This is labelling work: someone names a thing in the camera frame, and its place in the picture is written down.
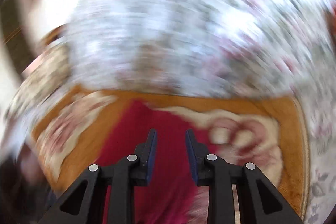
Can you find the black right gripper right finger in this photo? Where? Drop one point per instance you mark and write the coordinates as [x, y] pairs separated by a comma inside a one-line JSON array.
[[259, 200]]

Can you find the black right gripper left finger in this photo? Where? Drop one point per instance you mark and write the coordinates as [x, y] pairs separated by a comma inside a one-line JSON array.
[[106, 194]]

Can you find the dark red knit garment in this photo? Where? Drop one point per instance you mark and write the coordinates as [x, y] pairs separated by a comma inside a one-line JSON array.
[[171, 196]]

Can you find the orange floral plush blanket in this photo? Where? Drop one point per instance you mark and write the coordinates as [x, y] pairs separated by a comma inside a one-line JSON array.
[[269, 133]]

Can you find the cream spotted pillow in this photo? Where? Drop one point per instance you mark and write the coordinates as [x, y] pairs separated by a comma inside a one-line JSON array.
[[51, 74]]

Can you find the grey floral bed cover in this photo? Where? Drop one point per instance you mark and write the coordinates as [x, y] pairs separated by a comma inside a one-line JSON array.
[[214, 49]]

